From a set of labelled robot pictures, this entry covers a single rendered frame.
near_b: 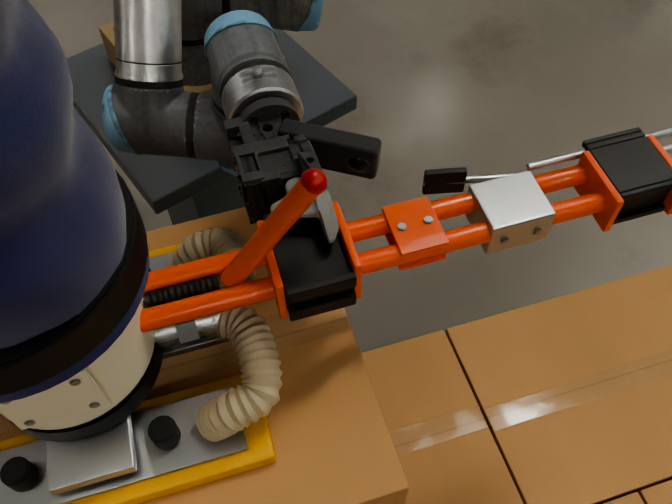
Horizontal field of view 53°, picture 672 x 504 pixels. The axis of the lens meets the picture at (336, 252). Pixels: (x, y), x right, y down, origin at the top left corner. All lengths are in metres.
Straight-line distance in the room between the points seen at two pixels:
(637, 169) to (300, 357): 0.41
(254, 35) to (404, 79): 1.89
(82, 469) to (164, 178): 0.78
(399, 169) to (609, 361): 1.18
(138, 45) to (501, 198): 0.49
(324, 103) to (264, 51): 0.67
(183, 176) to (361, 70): 1.49
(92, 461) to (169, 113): 0.46
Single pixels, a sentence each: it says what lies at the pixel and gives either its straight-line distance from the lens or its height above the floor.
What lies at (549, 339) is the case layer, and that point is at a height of 0.54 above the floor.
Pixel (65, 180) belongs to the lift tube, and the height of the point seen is 1.42.
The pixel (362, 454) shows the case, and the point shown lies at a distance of 0.72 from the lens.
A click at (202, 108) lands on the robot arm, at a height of 1.13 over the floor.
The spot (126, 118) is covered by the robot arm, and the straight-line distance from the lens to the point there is 0.94.
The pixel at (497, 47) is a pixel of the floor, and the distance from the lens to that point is 2.92.
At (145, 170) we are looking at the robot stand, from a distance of 1.40.
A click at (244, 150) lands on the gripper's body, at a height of 1.23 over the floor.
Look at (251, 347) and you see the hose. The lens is 0.67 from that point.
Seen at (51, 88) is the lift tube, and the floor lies 1.48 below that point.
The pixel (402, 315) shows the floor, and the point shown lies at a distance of 2.02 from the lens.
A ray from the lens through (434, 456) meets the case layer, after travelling 1.28.
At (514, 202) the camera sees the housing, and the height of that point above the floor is 1.22.
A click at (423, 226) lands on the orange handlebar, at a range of 0.67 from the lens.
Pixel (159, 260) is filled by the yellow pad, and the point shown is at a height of 1.09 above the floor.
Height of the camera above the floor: 1.75
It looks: 55 degrees down
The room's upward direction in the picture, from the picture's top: straight up
